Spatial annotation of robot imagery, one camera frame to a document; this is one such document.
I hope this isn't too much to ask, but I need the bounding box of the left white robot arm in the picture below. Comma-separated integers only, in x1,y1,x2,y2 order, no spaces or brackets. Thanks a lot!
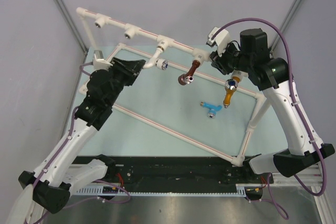
19,58,146,214

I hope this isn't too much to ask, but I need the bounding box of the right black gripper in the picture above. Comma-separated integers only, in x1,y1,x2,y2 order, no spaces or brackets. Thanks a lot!
210,40,253,75

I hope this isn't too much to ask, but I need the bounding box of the white slotted cable duct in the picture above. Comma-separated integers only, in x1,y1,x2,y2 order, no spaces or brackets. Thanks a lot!
70,185,249,197

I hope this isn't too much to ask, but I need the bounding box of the white water faucet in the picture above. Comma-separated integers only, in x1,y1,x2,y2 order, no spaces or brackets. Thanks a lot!
143,47,169,70

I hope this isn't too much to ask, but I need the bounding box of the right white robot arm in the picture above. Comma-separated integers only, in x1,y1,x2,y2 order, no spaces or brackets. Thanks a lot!
207,27,335,183

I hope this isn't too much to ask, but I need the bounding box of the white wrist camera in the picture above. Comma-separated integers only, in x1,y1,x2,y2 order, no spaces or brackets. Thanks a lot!
206,27,231,56
92,50,111,70

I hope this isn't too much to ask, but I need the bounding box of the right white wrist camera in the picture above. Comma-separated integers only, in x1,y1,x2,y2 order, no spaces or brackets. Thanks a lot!
206,27,231,56

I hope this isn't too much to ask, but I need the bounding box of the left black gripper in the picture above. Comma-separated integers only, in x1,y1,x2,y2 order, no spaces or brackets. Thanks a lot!
105,57,145,106

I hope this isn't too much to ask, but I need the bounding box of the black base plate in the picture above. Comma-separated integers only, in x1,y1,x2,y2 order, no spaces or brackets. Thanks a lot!
99,155,273,194

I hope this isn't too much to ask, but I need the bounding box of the aluminium extrusion rail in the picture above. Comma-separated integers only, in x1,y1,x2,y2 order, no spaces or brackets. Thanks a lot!
272,165,335,223

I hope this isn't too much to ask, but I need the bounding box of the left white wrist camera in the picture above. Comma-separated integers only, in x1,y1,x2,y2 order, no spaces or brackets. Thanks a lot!
92,50,111,70

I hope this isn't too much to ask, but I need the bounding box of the white PVC pipe frame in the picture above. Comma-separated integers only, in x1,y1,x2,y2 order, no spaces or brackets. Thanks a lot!
76,7,255,167

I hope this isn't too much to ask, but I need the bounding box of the amber yellow water faucet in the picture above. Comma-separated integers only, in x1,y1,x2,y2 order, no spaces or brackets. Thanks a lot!
223,77,240,108

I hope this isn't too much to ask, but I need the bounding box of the dark red water faucet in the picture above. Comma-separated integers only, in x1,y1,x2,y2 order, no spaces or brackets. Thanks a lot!
178,60,202,86

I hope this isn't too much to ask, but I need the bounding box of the light green table mat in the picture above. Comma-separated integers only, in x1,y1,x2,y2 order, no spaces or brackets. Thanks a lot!
59,43,292,158

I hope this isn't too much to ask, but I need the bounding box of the blue water faucet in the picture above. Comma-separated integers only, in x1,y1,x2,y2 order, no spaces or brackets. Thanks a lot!
200,102,223,119

